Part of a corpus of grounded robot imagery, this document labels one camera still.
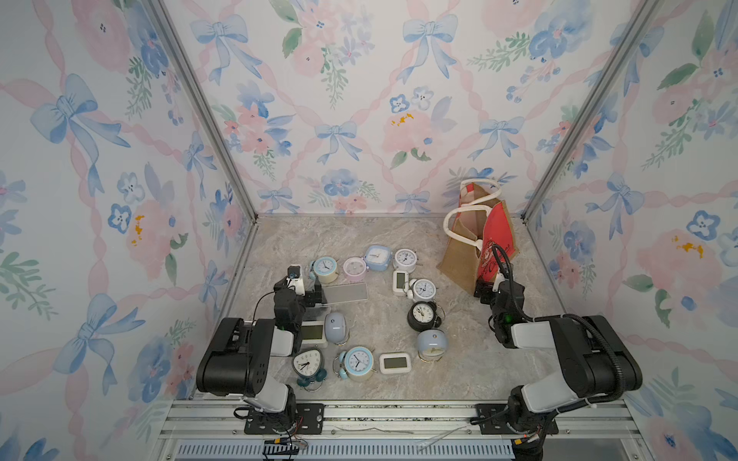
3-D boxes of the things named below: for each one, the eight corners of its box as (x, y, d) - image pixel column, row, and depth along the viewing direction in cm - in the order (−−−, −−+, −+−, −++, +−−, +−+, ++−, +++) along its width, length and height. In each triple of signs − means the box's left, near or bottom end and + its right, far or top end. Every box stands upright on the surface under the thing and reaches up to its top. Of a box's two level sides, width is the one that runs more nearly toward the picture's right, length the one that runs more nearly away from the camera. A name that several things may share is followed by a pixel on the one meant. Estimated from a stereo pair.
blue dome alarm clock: (417, 361, 85) (421, 350, 78) (415, 339, 89) (419, 327, 82) (443, 361, 85) (449, 350, 78) (439, 339, 89) (445, 327, 82)
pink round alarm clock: (341, 282, 102) (341, 279, 100) (343, 260, 108) (343, 256, 106) (366, 282, 102) (366, 279, 100) (366, 260, 108) (366, 256, 106)
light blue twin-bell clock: (333, 381, 81) (331, 377, 78) (335, 351, 87) (334, 346, 83) (375, 381, 81) (375, 377, 78) (375, 351, 87) (375, 346, 83)
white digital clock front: (379, 373, 83) (379, 370, 81) (379, 355, 86) (379, 352, 84) (410, 373, 83) (411, 370, 81) (409, 355, 86) (410, 352, 84)
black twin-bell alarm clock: (408, 330, 91) (409, 326, 88) (406, 306, 96) (407, 301, 93) (439, 330, 91) (441, 326, 88) (436, 306, 96) (437, 301, 93)
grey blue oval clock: (327, 345, 88) (323, 334, 81) (329, 324, 92) (325, 312, 85) (344, 345, 88) (342, 334, 81) (346, 324, 92) (343, 312, 85)
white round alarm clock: (393, 274, 105) (394, 267, 101) (392, 255, 110) (393, 248, 107) (416, 274, 105) (418, 267, 101) (414, 255, 110) (416, 248, 107)
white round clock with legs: (407, 304, 97) (409, 297, 93) (406, 285, 101) (407, 278, 98) (435, 304, 97) (437, 297, 93) (432, 286, 101) (434, 279, 98)
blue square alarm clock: (364, 271, 105) (364, 265, 102) (365, 250, 111) (364, 245, 108) (392, 271, 105) (393, 266, 102) (391, 250, 111) (392, 245, 108)
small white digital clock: (392, 295, 98) (393, 291, 96) (391, 274, 104) (392, 270, 102) (409, 295, 98) (410, 291, 96) (407, 274, 104) (408, 270, 102)
